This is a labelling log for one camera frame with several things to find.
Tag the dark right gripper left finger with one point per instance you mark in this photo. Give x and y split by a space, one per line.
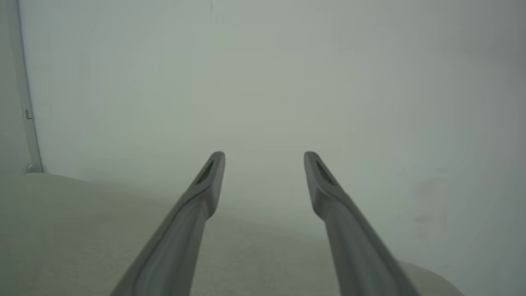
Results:
181 242

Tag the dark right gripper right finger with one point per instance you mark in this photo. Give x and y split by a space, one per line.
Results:
353 246

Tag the grey vertical wall rail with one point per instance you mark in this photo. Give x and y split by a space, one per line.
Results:
25 90

